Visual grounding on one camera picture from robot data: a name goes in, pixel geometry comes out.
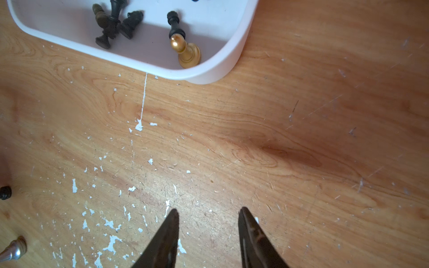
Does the black knight chess piece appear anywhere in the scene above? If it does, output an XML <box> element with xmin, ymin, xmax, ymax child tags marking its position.
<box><xmin>119</xmin><ymin>11</ymin><xmax>144</xmax><ymax>40</ymax></box>

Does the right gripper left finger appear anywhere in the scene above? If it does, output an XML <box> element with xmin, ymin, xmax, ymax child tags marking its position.
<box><xmin>132</xmin><ymin>209</ymin><xmax>179</xmax><ymax>268</ymax></box>

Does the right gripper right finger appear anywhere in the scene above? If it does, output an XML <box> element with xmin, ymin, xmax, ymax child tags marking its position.
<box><xmin>238</xmin><ymin>207</ymin><xmax>289</xmax><ymax>268</ymax></box>

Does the black king chess piece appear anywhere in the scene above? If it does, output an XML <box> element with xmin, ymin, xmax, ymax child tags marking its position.
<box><xmin>96</xmin><ymin>1</ymin><xmax>127</xmax><ymax>49</ymax></box>

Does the gold and black pawn pair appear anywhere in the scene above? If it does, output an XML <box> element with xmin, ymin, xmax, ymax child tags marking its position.
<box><xmin>170</xmin><ymin>33</ymin><xmax>202</xmax><ymax>69</ymax></box>

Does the silver chess piece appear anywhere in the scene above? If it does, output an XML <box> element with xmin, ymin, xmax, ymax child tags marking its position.
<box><xmin>0</xmin><ymin>236</ymin><xmax>27</xmax><ymax>262</ymax></box>

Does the white plastic storage box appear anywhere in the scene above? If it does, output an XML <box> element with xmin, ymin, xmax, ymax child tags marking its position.
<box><xmin>8</xmin><ymin>1</ymin><xmax>258</xmax><ymax>84</ymax></box>

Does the olive pawn chess piece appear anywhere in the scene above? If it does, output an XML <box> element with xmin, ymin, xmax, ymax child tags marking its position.
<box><xmin>92</xmin><ymin>3</ymin><xmax>109</xmax><ymax>29</ymax></box>

